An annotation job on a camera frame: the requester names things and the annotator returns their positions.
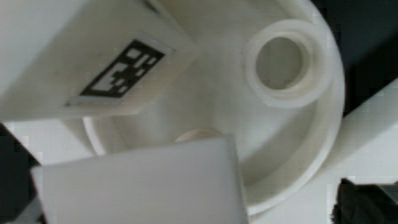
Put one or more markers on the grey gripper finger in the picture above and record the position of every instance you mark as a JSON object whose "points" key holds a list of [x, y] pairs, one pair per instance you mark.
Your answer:
{"points": [[366, 203]]}

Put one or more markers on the white round stool seat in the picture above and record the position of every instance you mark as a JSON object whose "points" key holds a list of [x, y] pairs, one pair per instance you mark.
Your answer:
{"points": [[259, 92]]}

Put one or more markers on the white stool leg with tag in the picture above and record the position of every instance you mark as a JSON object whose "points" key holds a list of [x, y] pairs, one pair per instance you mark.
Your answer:
{"points": [[92, 53]]}

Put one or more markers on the white L-shaped fence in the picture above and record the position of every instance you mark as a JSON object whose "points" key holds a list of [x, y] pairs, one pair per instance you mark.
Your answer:
{"points": [[363, 161]]}

